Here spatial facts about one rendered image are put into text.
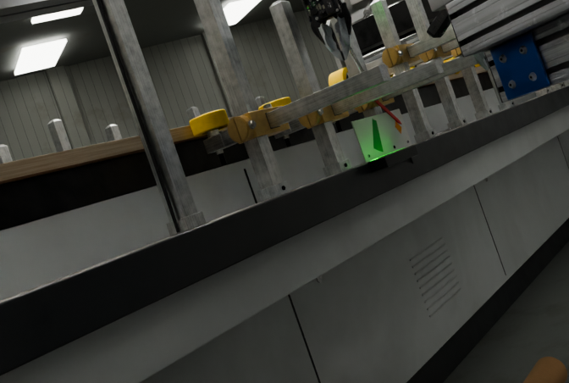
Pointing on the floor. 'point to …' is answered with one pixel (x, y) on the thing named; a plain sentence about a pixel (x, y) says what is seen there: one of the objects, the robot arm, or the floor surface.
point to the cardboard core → (548, 371)
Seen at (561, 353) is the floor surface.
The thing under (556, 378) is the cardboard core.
